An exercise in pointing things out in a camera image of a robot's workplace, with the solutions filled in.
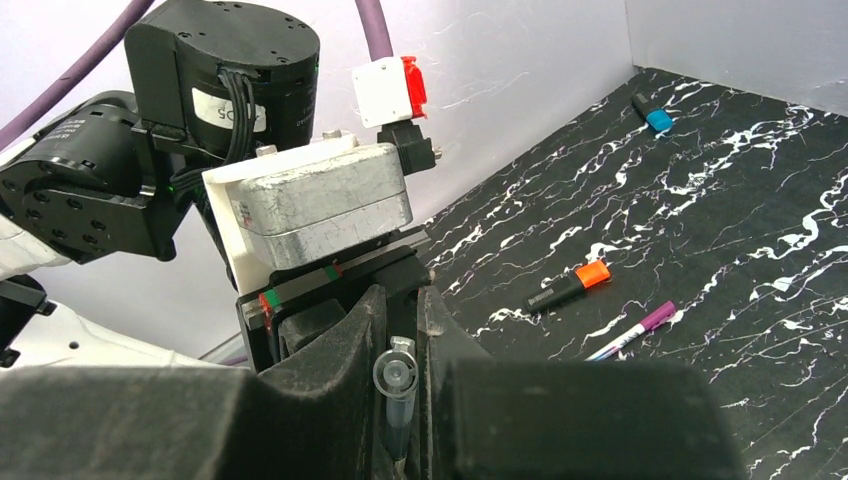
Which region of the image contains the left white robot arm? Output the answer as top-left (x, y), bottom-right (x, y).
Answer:
top-left (1, 1), bottom-right (438, 374)

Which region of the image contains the magenta pen cap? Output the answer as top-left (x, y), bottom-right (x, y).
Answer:
top-left (639, 301), bottom-right (677, 332)

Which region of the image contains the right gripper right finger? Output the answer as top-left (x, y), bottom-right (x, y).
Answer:
top-left (417, 286), bottom-right (745, 479)

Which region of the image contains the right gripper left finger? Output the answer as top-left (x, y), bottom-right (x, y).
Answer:
top-left (1, 285), bottom-right (387, 479)

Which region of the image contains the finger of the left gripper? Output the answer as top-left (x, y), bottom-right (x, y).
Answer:
top-left (278, 298), bottom-right (346, 360)

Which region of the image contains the white marker pen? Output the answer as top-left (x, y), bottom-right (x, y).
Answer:
top-left (587, 323), bottom-right (647, 361)

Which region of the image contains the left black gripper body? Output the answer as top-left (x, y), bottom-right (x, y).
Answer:
top-left (237, 228), bottom-right (432, 371)

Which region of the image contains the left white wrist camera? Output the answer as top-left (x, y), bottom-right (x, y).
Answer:
top-left (202, 55), bottom-right (440, 295)

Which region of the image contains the black ballpoint pen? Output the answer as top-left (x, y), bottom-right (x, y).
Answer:
top-left (385, 396), bottom-right (415, 461)

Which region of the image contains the clear pen cap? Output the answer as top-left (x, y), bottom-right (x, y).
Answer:
top-left (372, 336), bottom-right (419, 430)

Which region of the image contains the blue capped black marker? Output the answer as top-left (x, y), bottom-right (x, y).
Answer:
top-left (631, 92), bottom-right (674, 133)

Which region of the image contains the orange black highlighter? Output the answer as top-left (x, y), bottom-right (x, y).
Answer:
top-left (524, 260), bottom-right (611, 314)

